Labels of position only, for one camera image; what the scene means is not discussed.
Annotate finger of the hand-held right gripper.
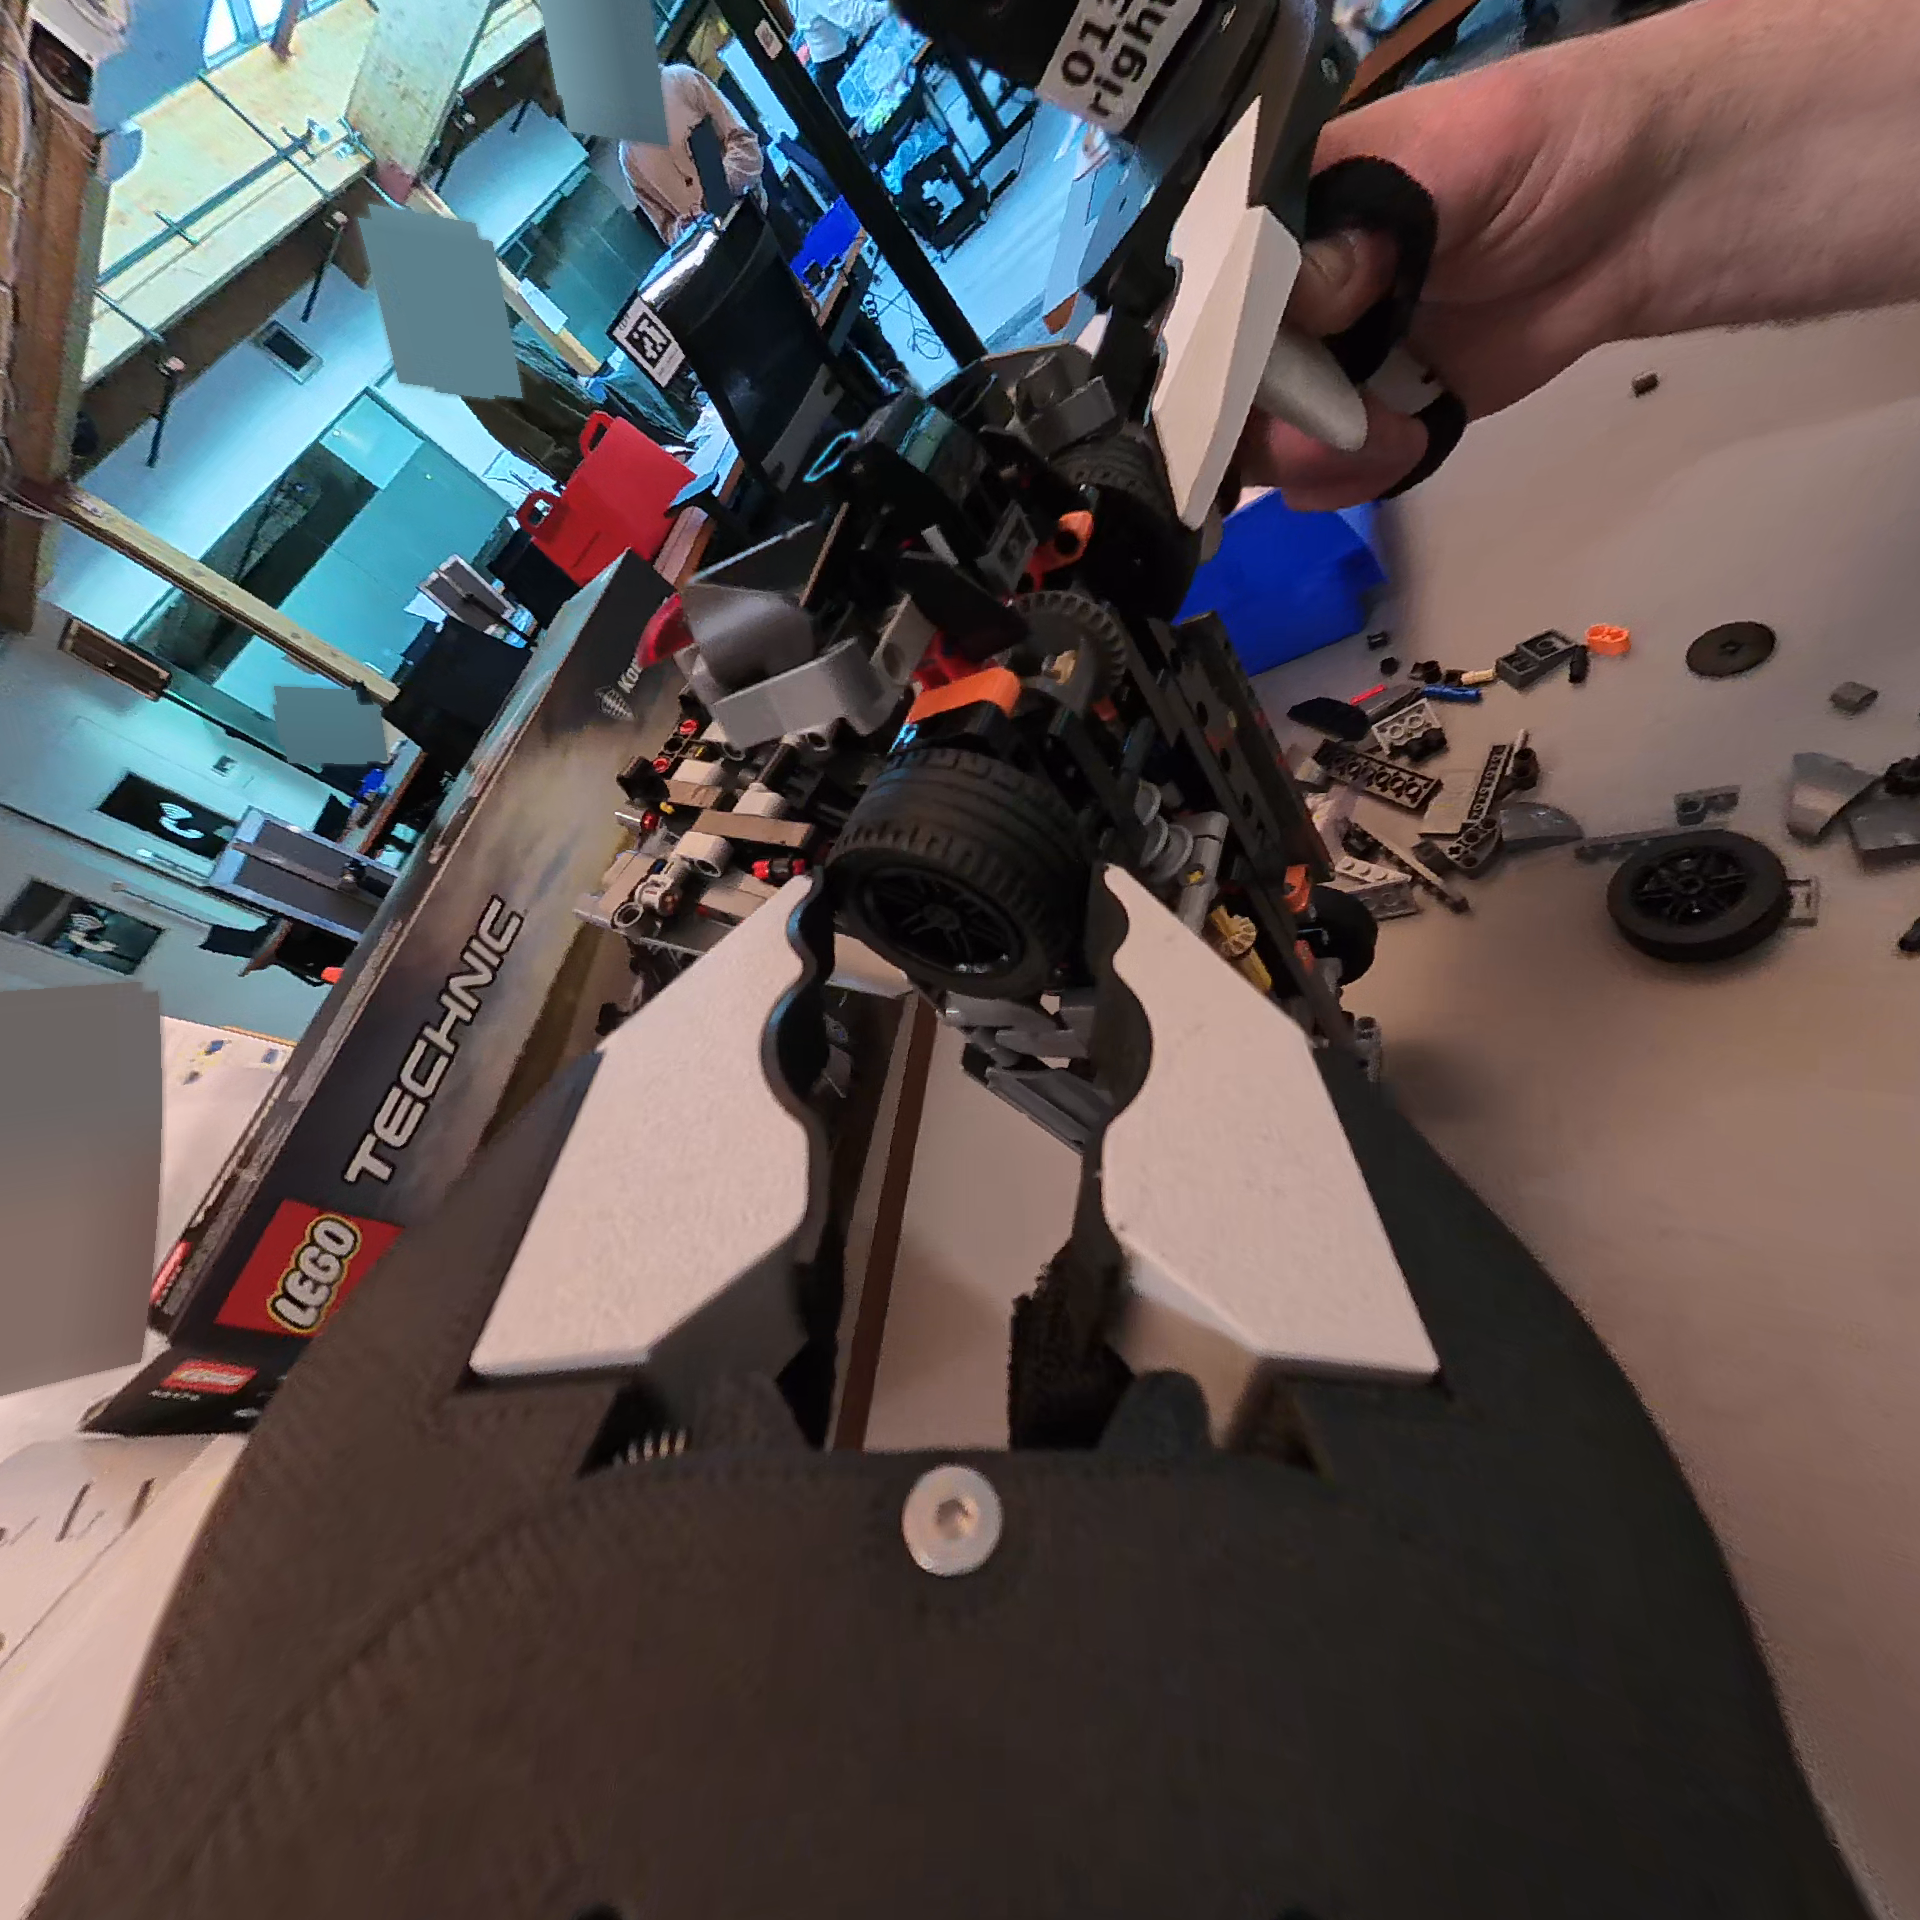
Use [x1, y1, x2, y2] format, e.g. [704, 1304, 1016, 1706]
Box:
[1142, 95, 1307, 530]

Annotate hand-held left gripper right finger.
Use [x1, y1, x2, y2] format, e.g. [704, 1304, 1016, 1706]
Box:
[1007, 861, 1445, 1450]

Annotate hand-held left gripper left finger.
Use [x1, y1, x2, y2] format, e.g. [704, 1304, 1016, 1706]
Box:
[463, 873, 838, 1444]

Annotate grey lego car chassis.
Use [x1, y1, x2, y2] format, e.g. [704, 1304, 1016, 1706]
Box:
[638, 343, 1385, 1162]

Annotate person's right forearm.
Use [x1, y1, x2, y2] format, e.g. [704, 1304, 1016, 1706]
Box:
[1680, 0, 1920, 339]

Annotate dark lego set box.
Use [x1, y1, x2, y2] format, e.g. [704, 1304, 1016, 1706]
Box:
[82, 551, 695, 1439]

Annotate scattered loose lego pieces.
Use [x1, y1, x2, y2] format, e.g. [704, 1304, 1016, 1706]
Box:
[1286, 631, 1920, 963]

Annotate loose black lego wheel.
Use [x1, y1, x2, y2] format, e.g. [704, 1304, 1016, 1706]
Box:
[1603, 833, 1797, 963]

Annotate person's right hand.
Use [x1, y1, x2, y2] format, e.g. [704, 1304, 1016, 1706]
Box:
[1232, 27, 1805, 514]

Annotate black vertical pole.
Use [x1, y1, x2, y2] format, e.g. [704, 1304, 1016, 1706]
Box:
[717, 0, 993, 367]

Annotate blue storage bin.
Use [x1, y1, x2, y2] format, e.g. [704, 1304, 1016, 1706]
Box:
[1170, 488, 1390, 681]

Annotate black office chair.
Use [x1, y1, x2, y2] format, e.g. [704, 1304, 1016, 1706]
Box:
[656, 194, 880, 505]

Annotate black and white tag sign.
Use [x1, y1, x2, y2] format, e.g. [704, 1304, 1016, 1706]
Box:
[605, 292, 693, 379]

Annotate red tote bag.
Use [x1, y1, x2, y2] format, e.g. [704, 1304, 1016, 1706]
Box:
[514, 410, 702, 596]

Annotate open instruction booklet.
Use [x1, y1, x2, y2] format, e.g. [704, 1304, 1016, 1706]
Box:
[0, 1017, 294, 1706]

